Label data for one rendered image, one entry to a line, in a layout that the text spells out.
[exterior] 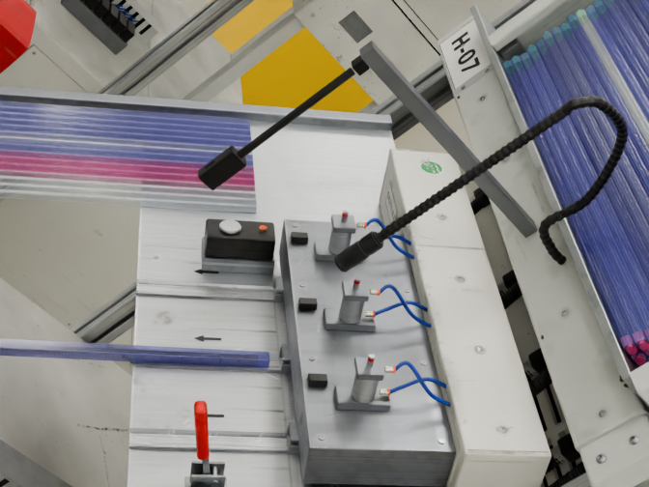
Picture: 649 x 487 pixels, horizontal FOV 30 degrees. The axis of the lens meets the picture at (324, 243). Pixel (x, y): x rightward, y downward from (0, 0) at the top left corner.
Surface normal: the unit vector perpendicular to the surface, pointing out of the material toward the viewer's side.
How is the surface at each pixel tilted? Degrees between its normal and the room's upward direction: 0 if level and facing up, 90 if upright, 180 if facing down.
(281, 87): 90
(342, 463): 90
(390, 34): 90
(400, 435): 43
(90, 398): 0
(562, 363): 90
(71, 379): 0
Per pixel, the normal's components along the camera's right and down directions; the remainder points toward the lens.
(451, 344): 0.15, -0.79
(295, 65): 0.09, 0.61
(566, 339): -0.62, -0.58
